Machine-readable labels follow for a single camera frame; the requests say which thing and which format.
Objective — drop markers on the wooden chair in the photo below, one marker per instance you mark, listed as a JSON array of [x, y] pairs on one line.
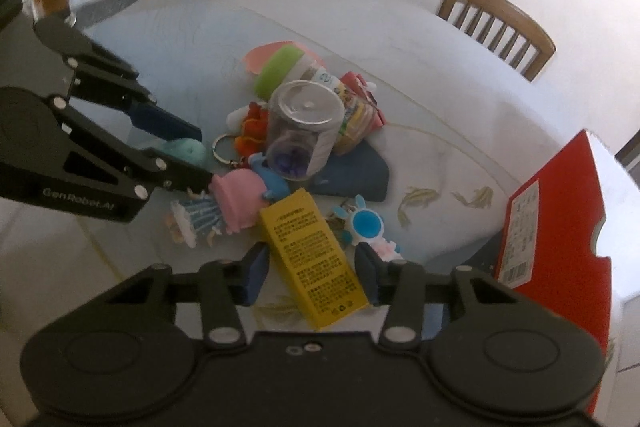
[[530, 34]]

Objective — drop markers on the red cardboard box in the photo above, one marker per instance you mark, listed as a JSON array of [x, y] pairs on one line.
[[560, 217]]

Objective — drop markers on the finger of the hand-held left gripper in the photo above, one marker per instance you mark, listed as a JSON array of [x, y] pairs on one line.
[[160, 122], [175, 176]]

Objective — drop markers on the orange plush toy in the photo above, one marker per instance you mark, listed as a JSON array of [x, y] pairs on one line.
[[252, 127]]

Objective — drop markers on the pink hat doll with dolphin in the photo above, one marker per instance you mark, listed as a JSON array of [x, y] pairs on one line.
[[235, 199]]

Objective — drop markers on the blue round rabbit toy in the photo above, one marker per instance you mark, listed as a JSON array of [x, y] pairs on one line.
[[365, 224]]

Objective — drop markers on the clear jar with silver lid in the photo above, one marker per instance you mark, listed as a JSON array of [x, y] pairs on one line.
[[305, 127]]

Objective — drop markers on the teal toy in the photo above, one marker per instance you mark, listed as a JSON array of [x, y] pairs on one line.
[[185, 152]]

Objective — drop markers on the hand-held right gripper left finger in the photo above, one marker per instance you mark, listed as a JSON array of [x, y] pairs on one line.
[[257, 277]]

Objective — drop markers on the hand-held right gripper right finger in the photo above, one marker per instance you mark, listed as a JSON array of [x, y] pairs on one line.
[[366, 277]]

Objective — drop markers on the dark blue pouch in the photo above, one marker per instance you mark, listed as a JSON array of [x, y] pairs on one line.
[[355, 177]]

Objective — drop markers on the small pink white toy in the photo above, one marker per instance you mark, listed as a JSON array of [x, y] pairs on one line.
[[387, 249]]

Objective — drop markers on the yellow cardboard box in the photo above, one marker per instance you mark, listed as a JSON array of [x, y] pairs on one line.
[[310, 257]]

